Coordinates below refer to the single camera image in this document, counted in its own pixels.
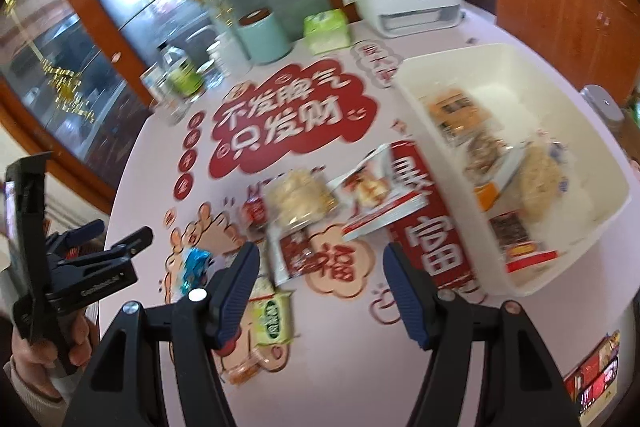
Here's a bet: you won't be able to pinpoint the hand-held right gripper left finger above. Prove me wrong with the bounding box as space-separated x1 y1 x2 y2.
60 241 262 427

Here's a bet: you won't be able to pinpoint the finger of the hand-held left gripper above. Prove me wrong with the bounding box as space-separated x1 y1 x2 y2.
47 219 106 256
55 227 153 270

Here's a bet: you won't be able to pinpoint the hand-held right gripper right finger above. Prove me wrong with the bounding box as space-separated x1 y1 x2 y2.
382 242 576 427

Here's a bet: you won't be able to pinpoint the small green snack packet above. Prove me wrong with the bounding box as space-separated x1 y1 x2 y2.
250 292 296 345

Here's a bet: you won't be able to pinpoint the blue candy wrapper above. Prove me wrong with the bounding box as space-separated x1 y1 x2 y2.
177 247 213 295

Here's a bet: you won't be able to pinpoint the red white labelled packet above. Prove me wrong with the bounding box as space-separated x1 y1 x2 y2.
267 224 321 285

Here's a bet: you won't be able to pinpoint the small clear orange-yellow packet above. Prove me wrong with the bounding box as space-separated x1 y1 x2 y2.
227 352 271 388

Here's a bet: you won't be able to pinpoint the small red snack packet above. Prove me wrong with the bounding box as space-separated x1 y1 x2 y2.
241 197 271 233

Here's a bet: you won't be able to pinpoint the red white cake packet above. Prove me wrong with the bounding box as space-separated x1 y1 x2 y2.
327 144 431 242

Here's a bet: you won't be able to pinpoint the clear pale cracker packet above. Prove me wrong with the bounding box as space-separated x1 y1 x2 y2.
262 169 338 230

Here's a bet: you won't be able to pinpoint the dark red clear packet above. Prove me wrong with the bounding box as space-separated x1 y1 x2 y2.
487 209 561 275

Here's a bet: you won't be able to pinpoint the orange white snack packet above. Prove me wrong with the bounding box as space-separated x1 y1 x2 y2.
472 152 526 212

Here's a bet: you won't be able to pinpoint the clear yellow pastry packet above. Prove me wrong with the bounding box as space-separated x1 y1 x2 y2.
517 142 571 223

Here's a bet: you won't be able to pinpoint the orange label biscuit packet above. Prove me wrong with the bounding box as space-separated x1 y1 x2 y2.
425 89 493 142

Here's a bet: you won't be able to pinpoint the white plastic bin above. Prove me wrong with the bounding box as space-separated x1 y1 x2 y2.
395 42 633 299

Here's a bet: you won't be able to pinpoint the person's left forearm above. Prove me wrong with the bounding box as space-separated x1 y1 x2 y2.
0 357 68 427

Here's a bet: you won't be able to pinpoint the person's left hand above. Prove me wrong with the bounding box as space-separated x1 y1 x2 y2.
9 311 97 400

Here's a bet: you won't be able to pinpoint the clear glass cup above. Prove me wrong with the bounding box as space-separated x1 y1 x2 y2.
152 92 193 125

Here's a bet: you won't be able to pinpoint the glass bottle green label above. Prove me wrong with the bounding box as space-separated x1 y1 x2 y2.
160 43 206 96

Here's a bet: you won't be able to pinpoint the small glass jar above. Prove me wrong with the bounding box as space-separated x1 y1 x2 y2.
202 59 223 88

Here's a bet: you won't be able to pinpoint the red printed box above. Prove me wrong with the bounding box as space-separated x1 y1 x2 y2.
562 332 623 418

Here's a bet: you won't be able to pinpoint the white plastic bottle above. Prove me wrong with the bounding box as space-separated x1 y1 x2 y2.
210 32 251 80

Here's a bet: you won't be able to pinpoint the mint green canister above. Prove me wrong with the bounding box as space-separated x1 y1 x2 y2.
236 9 293 66

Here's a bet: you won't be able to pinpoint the grey stool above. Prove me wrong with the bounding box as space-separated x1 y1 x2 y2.
580 84 626 122

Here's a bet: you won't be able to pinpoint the green tissue pack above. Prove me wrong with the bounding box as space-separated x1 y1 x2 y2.
304 8 351 55

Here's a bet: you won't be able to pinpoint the wooden cabinets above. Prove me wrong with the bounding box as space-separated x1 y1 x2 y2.
495 0 640 102

